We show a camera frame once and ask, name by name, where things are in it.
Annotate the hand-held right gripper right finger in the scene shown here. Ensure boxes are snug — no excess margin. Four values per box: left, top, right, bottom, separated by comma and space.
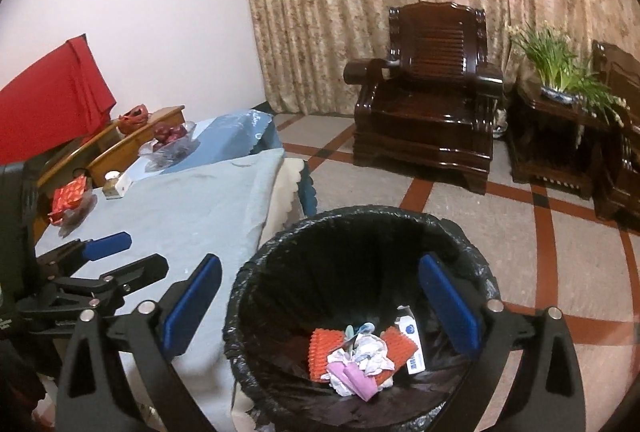
417, 253, 587, 432

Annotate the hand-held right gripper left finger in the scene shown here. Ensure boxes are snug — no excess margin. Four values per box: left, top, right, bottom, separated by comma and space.
54, 253, 223, 432

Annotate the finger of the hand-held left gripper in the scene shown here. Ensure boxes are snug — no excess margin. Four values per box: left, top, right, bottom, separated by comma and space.
35, 232, 133, 280
47, 253, 171, 313

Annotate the white cardboard box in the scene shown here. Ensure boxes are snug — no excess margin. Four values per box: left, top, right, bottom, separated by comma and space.
395, 304, 427, 375

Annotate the white tissue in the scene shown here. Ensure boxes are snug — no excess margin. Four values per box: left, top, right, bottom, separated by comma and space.
320, 349, 351, 385
350, 334, 396, 375

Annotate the pink plastic bag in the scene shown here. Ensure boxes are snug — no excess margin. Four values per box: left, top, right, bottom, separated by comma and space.
327, 359, 381, 402

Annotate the black lined trash bin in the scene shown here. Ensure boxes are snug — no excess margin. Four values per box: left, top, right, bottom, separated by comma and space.
223, 206, 501, 432

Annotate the orange foam net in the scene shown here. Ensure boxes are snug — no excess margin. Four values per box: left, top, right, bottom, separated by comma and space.
310, 327, 418, 385

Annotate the white tissue box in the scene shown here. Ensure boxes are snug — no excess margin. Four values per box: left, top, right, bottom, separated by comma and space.
102, 169, 133, 200

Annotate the red patterned packet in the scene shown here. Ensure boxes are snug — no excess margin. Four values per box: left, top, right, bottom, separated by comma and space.
50, 175, 87, 225

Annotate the glass fruit bowl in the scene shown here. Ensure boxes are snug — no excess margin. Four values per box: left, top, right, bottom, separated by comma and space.
138, 122, 197, 173

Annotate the wooden cabinet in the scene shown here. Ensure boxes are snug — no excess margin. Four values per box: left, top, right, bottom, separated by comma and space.
32, 106, 187, 243

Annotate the red plastic bag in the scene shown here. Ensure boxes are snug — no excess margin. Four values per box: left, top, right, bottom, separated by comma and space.
117, 104, 150, 135

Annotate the red cloth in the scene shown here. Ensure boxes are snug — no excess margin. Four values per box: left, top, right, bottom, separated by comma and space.
0, 36, 117, 165

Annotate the cream scalloped table cover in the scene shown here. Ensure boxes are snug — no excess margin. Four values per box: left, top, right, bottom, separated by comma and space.
272, 157, 303, 233

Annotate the teal scalloped table cover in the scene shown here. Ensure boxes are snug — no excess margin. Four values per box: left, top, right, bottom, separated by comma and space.
295, 172, 318, 219

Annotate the blue patterned tablecloth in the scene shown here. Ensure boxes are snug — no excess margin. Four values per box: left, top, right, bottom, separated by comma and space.
131, 109, 283, 175

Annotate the dark wooden armchair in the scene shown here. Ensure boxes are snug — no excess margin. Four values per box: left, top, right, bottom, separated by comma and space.
591, 40, 640, 233
344, 2, 505, 197

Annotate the dark wooden side table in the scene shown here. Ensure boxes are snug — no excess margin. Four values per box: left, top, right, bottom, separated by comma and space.
507, 79, 621, 200

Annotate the blue white plant pot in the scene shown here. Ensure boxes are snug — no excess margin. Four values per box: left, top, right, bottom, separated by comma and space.
540, 84, 581, 105

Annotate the green potted plant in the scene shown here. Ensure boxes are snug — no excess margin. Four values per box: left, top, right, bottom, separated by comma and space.
506, 22, 626, 123

